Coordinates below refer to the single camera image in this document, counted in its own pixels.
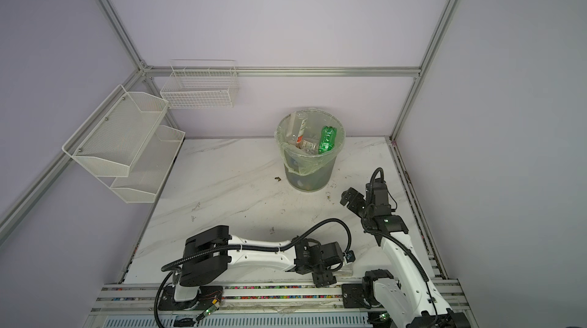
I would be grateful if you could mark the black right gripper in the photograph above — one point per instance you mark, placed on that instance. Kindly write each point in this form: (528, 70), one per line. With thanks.
(355, 196)

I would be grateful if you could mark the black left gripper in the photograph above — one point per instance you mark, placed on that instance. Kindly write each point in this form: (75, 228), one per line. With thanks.
(322, 280)

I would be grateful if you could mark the green soda bottle yellow cap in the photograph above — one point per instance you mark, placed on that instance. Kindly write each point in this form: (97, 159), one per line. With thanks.
(327, 140)

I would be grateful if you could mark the clear bottle sunflower label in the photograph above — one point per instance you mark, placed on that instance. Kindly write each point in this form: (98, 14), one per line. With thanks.
(296, 127)

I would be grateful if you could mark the clear bottle green cap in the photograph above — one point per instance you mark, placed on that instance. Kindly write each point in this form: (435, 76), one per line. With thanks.
(344, 272)

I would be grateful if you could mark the small bottle green white label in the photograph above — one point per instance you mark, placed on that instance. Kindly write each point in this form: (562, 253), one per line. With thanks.
(310, 145)

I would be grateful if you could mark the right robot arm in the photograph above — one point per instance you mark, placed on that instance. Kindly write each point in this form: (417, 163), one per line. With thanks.
(403, 288)

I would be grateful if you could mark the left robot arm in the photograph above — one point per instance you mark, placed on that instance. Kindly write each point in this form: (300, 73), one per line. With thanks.
(209, 254)

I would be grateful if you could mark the green plastic bin liner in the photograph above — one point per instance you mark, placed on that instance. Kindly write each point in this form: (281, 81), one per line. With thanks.
(308, 158)

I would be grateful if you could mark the grey mesh waste bin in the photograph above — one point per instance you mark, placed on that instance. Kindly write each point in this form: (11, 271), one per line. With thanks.
(309, 163)

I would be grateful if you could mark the white mesh two-tier shelf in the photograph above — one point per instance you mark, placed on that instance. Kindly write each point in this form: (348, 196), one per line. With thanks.
(126, 145)

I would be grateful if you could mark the white wire wall basket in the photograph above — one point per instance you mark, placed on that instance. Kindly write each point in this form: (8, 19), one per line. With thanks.
(201, 84)

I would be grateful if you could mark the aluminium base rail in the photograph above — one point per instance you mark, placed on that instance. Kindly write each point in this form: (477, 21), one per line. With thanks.
(294, 304)

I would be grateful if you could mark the aluminium frame profile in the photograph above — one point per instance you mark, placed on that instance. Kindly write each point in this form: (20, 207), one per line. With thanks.
(145, 74)

